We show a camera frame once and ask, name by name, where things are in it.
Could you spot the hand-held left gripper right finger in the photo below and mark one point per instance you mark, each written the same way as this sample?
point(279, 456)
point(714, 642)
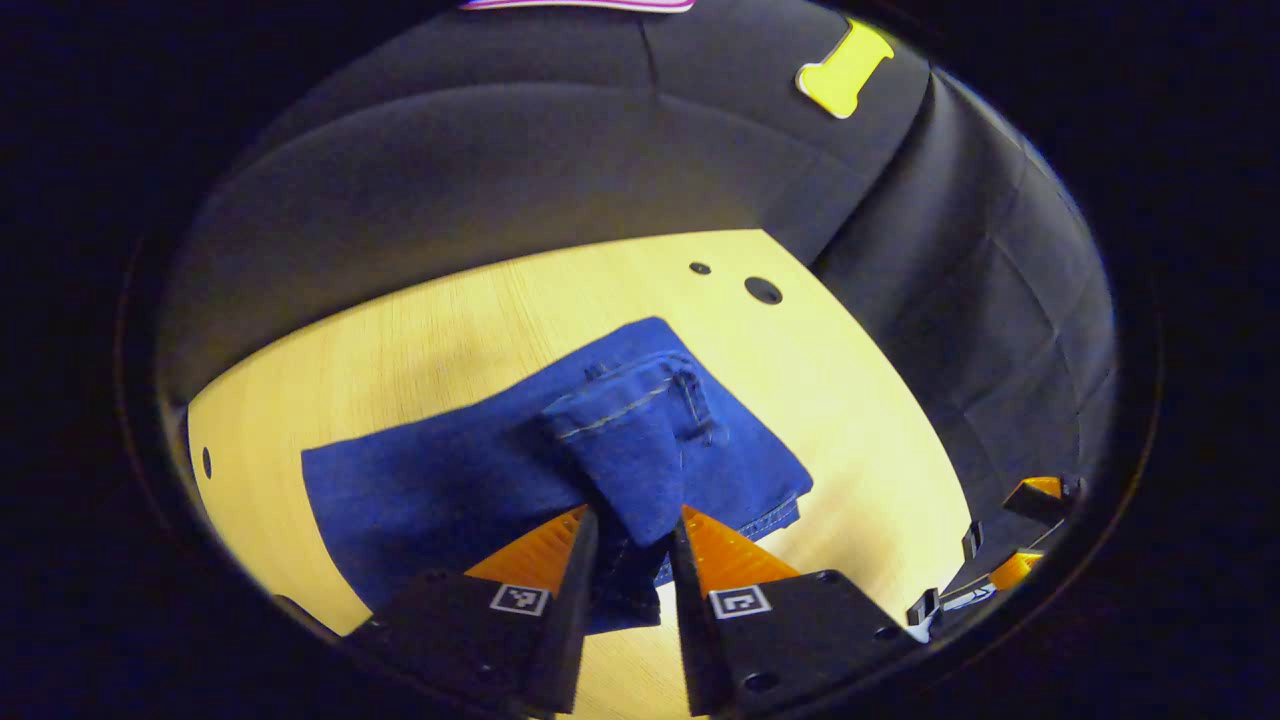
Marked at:
point(690, 640)

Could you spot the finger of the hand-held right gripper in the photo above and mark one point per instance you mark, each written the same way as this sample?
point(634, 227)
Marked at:
point(1015, 570)
point(1040, 495)

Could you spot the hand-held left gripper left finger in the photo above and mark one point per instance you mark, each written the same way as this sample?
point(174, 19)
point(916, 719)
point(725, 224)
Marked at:
point(572, 620)

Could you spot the blue jeans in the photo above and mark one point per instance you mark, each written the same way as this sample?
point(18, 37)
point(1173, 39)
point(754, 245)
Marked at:
point(450, 480)

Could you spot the black backdrop cloth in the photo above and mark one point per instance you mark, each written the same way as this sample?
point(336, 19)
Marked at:
point(500, 170)

